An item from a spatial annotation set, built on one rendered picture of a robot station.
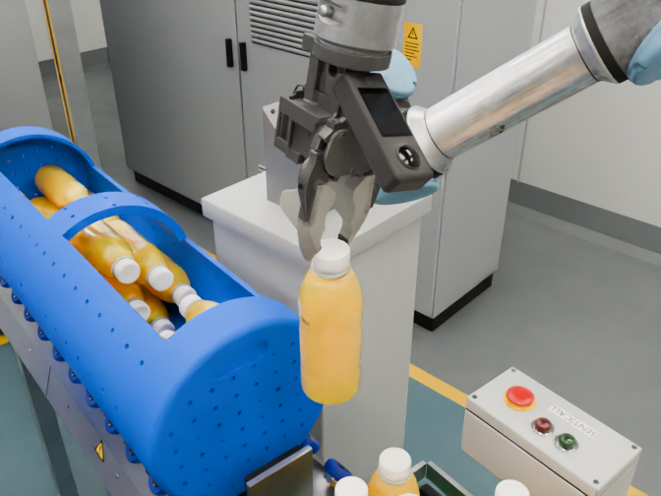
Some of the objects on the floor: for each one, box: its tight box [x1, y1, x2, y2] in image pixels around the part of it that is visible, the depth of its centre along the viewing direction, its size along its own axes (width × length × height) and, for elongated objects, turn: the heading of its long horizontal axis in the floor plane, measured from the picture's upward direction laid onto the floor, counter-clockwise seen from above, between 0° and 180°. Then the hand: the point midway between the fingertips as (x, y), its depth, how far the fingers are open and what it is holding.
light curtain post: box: [41, 0, 101, 170], centre depth 216 cm, size 6×6×170 cm
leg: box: [13, 347, 79, 496], centre depth 193 cm, size 6×6×63 cm
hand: (330, 248), depth 70 cm, fingers closed on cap, 3 cm apart
